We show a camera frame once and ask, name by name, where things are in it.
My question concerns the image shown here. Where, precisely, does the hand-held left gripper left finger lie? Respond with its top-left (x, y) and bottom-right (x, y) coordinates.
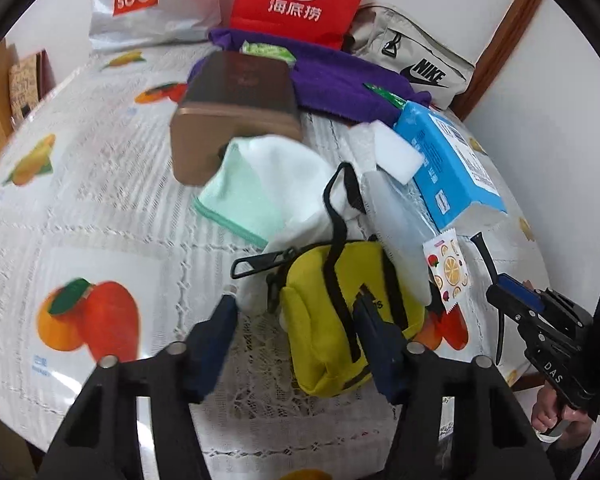
top-left (35, 292), bottom-right (241, 480)

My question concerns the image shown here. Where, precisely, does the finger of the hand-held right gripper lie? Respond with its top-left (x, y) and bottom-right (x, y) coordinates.
top-left (486, 274), bottom-right (546, 323)

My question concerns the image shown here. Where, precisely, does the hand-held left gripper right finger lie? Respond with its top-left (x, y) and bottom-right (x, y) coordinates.
top-left (347, 287), bottom-right (556, 480)

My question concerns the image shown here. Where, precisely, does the yellow pouch with black strap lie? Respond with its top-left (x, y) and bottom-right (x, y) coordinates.
top-left (230, 162), bottom-right (426, 398)

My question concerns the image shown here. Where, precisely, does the clear plastic bag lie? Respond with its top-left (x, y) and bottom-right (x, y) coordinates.
top-left (362, 170), bottom-right (441, 306)

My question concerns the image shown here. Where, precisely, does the white sponge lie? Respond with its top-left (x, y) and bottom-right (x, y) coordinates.
top-left (372, 120), bottom-right (426, 186)

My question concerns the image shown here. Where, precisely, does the person's right forearm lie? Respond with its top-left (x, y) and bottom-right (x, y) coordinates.
top-left (545, 417), bottom-right (600, 480)

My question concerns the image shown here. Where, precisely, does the person's right hand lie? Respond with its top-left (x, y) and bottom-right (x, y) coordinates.
top-left (530, 387), bottom-right (596, 443)

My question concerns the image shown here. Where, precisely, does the fruit print sachet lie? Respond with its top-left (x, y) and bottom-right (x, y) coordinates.
top-left (422, 227), bottom-right (473, 315)

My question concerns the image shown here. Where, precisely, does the mint green cloth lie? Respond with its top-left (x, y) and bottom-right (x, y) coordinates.
top-left (192, 142), bottom-right (286, 251)

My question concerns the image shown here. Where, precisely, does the blue tissue pack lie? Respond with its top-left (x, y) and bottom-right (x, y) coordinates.
top-left (394, 101), bottom-right (508, 228)

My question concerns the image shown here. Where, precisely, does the white cloth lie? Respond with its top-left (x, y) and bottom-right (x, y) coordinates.
top-left (225, 134), bottom-right (376, 316)

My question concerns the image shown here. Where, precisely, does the white textured foam sheet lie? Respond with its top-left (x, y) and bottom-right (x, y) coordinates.
top-left (349, 126), bottom-right (382, 172)

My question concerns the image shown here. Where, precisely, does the brown box with copper ends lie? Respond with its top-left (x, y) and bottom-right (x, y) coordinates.
top-left (170, 51), bottom-right (303, 186)

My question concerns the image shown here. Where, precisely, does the small green packet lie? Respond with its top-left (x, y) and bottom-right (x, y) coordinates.
top-left (364, 82), bottom-right (406, 108)

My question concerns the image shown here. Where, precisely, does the purple towel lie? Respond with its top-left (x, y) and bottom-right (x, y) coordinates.
top-left (187, 27), bottom-right (431, 126)

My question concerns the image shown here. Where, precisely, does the beige waist bag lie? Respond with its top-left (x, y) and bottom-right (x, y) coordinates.
top-left (342, 4), bottom-right (476, 110)

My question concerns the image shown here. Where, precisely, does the brown patterned card box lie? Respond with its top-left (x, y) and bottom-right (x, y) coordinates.
top-left (7, 50), bottom-right (49, 122)

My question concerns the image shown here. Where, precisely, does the red paper bag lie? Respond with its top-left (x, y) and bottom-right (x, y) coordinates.
top-left (229, 0), bottom-right (380, 51)

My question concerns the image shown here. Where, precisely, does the white plastic shopping bag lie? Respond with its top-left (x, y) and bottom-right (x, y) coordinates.
top-left (89, 0), bottom-right (223, 52)

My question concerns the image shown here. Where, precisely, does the wooden door frame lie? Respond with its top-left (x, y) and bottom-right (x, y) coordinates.
top-left (450, 0), bottom-right (546, 121)

